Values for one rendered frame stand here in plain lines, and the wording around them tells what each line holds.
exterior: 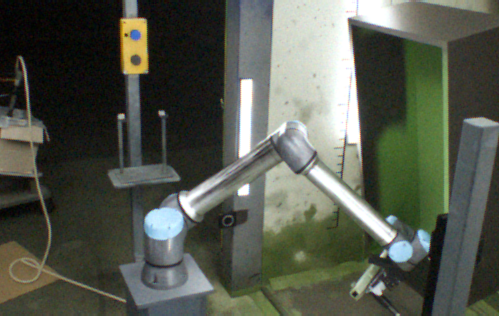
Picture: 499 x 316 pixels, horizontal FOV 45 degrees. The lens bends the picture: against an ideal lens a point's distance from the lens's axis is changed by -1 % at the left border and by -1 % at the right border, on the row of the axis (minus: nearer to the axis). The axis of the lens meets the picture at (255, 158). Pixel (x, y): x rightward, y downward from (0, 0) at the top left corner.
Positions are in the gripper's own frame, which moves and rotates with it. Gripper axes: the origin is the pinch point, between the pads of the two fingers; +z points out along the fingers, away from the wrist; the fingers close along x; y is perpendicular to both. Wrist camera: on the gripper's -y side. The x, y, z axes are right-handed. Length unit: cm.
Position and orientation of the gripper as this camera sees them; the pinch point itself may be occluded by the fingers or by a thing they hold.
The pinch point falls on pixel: (368, 288)
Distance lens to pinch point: 271.2
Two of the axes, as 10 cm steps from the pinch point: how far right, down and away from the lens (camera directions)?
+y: 7.1, 6.7, -1.9
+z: -5.2, 6.9, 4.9
